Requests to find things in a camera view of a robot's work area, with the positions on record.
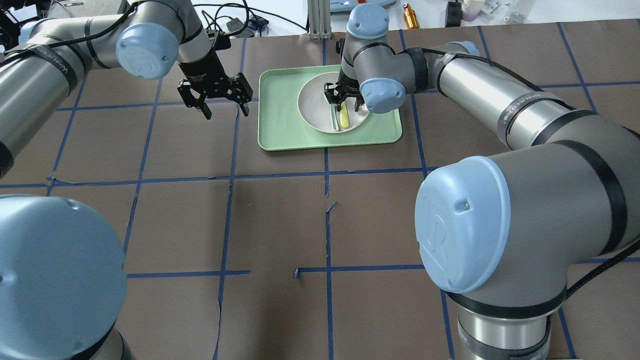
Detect black power adapter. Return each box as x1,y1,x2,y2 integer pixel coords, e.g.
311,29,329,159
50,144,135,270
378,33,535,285
445,0,462,28

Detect yellow plastic fork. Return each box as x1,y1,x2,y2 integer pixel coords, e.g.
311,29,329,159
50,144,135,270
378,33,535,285
338,104,350,130

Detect aluminium frame post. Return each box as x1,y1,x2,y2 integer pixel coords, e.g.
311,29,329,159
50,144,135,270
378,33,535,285
307,0,333,41

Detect gold metal cylinder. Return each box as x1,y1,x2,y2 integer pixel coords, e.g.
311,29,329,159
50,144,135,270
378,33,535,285
402,2,420,30

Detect pale green plastic spoon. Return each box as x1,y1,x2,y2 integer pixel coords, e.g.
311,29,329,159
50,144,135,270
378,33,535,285
330,104,342,133

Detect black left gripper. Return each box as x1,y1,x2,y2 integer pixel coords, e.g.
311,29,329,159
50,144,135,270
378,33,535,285
177,47,254,120

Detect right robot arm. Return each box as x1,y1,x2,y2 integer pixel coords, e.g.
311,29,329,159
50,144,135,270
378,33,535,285
324,3,640,360

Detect light green tray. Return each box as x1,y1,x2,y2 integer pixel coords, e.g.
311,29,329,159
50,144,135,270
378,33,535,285
257,64,403,151

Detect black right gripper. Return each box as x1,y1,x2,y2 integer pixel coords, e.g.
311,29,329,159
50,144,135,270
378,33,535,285
323,68,365,112

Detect white round plate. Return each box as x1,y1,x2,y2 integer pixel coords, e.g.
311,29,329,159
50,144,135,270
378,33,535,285
297,71,371,134

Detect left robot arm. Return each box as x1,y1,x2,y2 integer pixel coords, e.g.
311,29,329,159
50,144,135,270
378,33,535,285
35,68,242,360

